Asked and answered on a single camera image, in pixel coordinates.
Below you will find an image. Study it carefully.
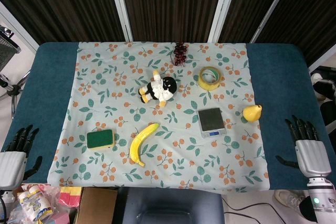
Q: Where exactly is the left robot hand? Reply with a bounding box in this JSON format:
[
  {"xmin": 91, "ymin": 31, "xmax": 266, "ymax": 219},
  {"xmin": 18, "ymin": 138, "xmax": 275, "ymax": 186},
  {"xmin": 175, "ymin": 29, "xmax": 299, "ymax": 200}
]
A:
[{"xmin": 0, "ymin": 124, "xmax": 43, "ymax": 190}]

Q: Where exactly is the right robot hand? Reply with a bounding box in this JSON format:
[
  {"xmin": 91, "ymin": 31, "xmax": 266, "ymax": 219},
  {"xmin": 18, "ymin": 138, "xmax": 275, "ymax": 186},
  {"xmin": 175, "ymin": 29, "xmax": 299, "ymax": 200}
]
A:
[{"xmin": 275, "ymin": 115, "xmax": 332, "ymax": 178}]

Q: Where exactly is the yellow pear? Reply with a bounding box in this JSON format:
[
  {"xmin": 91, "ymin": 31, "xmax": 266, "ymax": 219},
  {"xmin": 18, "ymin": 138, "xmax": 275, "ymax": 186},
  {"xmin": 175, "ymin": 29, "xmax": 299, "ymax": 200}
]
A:
[{"xmin": 242, "ymin": 104, "xmax": 263, "ymax": 123}]

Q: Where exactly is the grey digital scale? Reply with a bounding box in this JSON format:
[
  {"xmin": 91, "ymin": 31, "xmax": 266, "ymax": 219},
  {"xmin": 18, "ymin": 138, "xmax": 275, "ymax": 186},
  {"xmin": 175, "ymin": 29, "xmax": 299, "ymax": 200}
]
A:
[{"xmin": 197, "ymin": 107, "xmax": 227, "ymax": 138}]

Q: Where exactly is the white sneaker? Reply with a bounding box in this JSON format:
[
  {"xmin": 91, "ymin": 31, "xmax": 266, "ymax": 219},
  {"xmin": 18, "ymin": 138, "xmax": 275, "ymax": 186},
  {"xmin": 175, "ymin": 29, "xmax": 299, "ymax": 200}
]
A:
[{"xmin": 274, "ymin": 189, "xmax": 307, "ymax": 216}]

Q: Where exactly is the bag of bottles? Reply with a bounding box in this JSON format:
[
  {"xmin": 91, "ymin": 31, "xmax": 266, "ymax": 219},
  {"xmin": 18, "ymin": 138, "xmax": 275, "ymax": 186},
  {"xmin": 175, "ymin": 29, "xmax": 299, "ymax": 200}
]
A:
[{"xmin": 17, "ymin": 185, "xmax": 55, "ymax": 222}]

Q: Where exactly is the black case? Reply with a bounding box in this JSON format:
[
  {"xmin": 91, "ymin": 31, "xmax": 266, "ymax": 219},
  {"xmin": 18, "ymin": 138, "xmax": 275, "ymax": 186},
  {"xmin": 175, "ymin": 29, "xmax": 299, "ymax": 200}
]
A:
[{"xmin": 310, "ymin": 65, "xmax": 336, "ymax": 127}]

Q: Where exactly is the pink sticky note block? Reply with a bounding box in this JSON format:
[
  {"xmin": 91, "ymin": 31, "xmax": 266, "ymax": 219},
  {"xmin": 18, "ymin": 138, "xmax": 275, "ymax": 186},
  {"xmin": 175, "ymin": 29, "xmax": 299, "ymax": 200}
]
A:
[{"xmin": 58, "ymin": 186, "xmax": 82, "ymax": 208}]

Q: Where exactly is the teal table cover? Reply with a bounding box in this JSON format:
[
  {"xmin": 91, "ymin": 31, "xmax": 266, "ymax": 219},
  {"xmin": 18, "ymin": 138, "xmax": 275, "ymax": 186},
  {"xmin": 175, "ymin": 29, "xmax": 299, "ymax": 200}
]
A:
[{"xmin": 4, "ymin": 41, "xmax": 336, "ymax": 195}]

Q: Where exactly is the green yellow sponge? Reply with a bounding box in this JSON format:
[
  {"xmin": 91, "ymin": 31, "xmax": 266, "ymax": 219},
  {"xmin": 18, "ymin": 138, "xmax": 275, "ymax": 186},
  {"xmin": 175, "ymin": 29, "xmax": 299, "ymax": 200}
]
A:
[{"xmin": 87, "ymin": 129, "xmax": 116, "ymax": 151}]

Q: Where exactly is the metal office chair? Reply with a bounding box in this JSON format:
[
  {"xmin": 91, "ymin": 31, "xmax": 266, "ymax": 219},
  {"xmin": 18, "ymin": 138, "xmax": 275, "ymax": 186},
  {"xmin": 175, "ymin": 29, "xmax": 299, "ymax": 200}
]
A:
[{"xmin": 0, "ymin": 26, "xmax": 32, "ymax": 120}]

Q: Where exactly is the brown cardboard box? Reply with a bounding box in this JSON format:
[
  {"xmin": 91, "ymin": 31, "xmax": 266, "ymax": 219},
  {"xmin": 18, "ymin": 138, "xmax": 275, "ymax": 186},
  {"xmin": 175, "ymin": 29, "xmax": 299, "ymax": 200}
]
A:
[{"xmin": 75, "ymin": 186, "xmax": 118, "ymax": 224}]

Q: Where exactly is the yellow tape roll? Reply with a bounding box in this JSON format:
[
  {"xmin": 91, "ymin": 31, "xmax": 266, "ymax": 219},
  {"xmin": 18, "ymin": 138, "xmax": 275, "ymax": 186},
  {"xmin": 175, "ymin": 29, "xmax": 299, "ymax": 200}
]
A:
[{"xmin": 198, "ymin": 66, "xmax": 225, "ymax": 90}]

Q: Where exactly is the yellow banana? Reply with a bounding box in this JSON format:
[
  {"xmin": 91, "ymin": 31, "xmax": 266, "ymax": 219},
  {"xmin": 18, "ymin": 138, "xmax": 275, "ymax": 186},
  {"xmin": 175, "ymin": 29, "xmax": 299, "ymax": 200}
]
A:
[{"xmin": 129, "ymin": 122, "xmax": 160, "ymax": 167}]

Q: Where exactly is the floral tablecloth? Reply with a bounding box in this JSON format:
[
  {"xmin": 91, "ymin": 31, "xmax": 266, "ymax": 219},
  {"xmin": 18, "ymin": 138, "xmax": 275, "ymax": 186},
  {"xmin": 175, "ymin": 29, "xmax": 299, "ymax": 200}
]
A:
[{"xmin": 47, "ymin": 40, "xmax": 271, "ymax": 192}]

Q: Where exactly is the dark blue chair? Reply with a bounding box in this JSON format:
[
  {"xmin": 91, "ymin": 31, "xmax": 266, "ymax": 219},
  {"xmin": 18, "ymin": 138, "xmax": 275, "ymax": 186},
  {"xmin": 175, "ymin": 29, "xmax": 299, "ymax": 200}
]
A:
[{"xmin": 112, "ymin": 187, "xmax": 225, "ymax": 224}]

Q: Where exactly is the black white plush doll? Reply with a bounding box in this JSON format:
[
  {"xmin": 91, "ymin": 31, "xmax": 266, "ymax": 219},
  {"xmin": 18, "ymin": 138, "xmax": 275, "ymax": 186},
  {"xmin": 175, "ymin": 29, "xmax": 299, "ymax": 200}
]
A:
[{"xmin": 138, "ymin": 69, "xmax": 177, "ymax": 108}]

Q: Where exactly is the dark red grape bunch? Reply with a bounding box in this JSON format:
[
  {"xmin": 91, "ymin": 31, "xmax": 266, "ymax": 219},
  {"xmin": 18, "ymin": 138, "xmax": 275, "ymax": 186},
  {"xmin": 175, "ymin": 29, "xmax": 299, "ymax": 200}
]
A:
[{"xmin": 171, "ymin": 41, "xmax": 188, "ymax": 67}]

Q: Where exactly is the black cable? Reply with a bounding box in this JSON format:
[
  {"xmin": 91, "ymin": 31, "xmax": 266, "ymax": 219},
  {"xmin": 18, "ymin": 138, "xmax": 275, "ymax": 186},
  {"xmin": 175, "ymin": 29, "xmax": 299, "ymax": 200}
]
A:
[{"xmin": 222, "ymin": 196, "xmax": 279, "ymax": 211}]

